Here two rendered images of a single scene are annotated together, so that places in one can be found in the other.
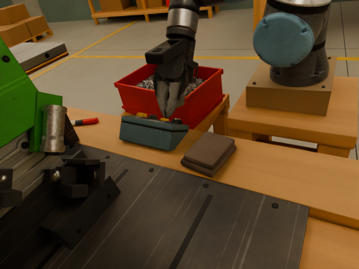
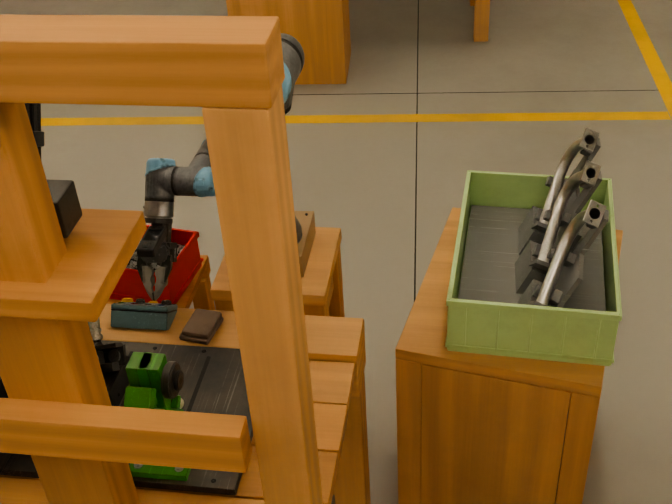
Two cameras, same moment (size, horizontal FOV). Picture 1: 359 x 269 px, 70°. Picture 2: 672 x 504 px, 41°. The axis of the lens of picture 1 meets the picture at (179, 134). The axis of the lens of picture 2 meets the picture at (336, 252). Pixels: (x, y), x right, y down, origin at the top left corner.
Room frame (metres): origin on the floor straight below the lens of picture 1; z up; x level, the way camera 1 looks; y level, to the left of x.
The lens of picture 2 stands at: (-1.30, 0.33, 2.38)
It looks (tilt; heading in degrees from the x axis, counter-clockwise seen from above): 37 degrees down; 336
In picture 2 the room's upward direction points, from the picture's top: 4 degrees counter-clockwise
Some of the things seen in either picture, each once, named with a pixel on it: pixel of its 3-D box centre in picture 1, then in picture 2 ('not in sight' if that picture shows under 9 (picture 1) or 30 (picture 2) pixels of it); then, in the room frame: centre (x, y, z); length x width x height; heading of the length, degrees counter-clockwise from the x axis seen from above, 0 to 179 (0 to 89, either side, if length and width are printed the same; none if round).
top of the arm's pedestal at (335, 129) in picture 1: (294, 102); (278, 262); (0.65, -0.36, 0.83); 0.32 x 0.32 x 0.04; 55
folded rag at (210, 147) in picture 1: (208, 151); (201, 325); (0.41, -0.05, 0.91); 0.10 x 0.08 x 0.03; 135
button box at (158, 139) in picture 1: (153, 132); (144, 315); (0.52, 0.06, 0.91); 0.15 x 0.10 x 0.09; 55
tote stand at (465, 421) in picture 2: not in sight; (508, 386); (0.27, -0.92, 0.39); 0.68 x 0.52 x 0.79; 135
